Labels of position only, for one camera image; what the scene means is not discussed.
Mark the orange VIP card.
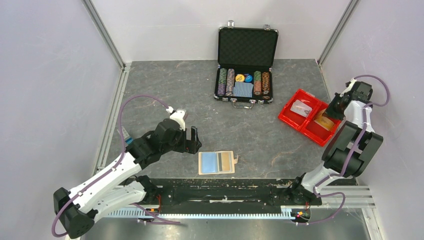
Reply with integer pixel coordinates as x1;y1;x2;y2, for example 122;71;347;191
313;109;335;131

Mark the beige leather card holder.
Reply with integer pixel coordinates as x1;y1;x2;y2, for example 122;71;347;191
198;151;238;175

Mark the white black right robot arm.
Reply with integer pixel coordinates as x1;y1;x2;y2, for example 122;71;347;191
288;78;384;204

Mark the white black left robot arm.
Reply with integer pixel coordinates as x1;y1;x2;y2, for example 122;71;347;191
51;118;202;239

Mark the white card in bin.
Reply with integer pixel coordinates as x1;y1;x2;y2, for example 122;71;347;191
290;99;312;118

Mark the blue playing card deck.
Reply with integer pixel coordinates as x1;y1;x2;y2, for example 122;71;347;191
233;81;254;98

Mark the red double plastic bin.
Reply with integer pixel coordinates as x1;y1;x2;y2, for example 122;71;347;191
278;88;342;147

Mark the green purple chip row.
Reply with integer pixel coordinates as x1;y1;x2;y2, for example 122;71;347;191
217;68;227;96

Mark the pink white chip row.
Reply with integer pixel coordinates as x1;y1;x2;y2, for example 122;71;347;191
225;68;235;96

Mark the yellow dealer chip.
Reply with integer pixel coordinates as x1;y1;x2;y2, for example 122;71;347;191
235;74;246;82

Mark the black poker chip case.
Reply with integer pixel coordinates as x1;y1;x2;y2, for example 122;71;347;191
213;20;279;109

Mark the blue dealer chip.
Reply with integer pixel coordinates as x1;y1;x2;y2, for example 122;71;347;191
244;74;253;83

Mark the orange brown chip row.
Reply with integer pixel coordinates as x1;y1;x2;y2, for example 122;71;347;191
261;72;270;100

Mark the green orange chip row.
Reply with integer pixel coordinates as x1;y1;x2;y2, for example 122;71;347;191
253;71;262;96

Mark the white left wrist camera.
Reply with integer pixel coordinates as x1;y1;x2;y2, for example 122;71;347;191
166;106;188;131

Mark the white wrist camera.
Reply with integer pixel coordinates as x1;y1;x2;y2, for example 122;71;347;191
166;106;188;131
341;78;357;95

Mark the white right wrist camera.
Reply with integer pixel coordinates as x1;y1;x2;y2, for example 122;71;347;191
341;78;357;95

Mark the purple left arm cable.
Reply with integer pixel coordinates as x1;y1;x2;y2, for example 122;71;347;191
50;94;174;238

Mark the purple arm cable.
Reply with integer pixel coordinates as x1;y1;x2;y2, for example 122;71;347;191
50;94;174;238
294;74;391;226

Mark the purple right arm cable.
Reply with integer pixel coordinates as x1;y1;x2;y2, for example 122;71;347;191
294;74;391;226

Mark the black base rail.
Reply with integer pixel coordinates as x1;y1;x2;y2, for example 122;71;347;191
138;178;322;215

